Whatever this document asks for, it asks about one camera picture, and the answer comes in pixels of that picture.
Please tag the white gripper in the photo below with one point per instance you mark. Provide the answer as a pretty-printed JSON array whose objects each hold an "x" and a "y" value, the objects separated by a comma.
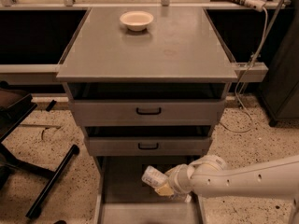
[{"x": 177, "y": 178}]

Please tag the blue label plastic bottle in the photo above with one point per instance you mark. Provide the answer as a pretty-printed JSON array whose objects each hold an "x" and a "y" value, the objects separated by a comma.
[{"x": 153, "y": 177}]

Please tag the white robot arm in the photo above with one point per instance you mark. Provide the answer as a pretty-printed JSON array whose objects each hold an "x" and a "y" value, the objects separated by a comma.
[{"x": 210, "y": 177}]

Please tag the grey open bottom drawer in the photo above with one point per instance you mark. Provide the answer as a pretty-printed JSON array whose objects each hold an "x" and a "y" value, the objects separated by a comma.
[{"x": 124, "y": 199}]

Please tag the grey middle drawer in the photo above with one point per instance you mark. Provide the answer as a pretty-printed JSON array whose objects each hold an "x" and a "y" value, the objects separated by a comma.
[{"x": 148, "y": 140}]

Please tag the grey drawer cabinet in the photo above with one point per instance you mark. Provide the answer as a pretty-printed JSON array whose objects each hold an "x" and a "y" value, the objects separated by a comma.
[{"x": 149, "y": 98}]

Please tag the grey top drawer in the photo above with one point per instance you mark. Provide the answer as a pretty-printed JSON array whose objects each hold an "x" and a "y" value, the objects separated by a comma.
[{"x": 147, "y": 104}]

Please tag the dark cabinet at right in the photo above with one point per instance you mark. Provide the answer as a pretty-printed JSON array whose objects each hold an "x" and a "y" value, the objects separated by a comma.
[{"x": 280, "y": 89}]

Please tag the white ceramic bowl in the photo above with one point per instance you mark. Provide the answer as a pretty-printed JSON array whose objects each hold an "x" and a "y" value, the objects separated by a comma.
[{"x": 136, "y": 20}]

